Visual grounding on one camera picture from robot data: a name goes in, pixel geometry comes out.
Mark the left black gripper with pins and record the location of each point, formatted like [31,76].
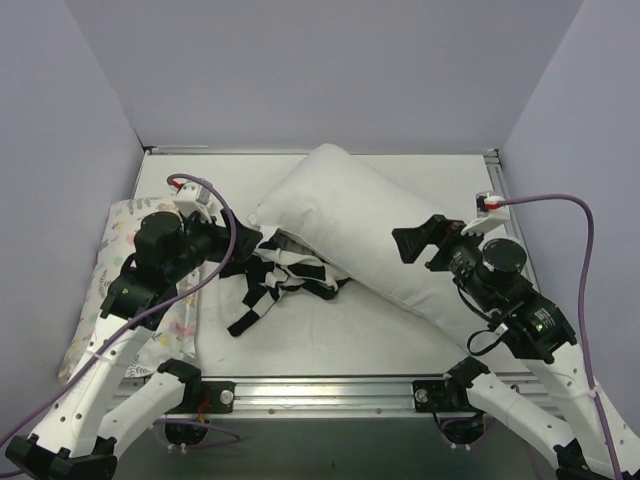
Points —
[225,235]

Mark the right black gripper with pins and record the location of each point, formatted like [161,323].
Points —
[439,245]

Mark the white pillow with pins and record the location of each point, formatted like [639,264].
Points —
[344,210]

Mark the black white checkered pillowcase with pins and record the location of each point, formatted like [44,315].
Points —
[278,266]

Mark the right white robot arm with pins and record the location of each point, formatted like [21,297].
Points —
[590,440]

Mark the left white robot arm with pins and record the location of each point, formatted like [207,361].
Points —
[80,437]

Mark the floral patterned pillow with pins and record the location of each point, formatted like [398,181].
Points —
[172,337]

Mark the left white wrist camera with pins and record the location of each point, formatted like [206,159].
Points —
[194,200]

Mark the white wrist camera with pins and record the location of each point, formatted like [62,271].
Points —
[492,213]
[194,200]

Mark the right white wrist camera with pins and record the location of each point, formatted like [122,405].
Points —
[492,213]

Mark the right aluminium rail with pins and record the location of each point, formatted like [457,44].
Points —
[494,168]

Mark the aluminium rail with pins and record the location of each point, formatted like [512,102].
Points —
[320,397]
[494,168]

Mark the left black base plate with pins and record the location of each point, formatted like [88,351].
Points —
[207,397]

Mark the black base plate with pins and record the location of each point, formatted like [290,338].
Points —
[440,396]
[207,397]

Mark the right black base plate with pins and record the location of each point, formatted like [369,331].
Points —
[440,396]

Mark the front aluminium rail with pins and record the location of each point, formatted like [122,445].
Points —
[320,397]

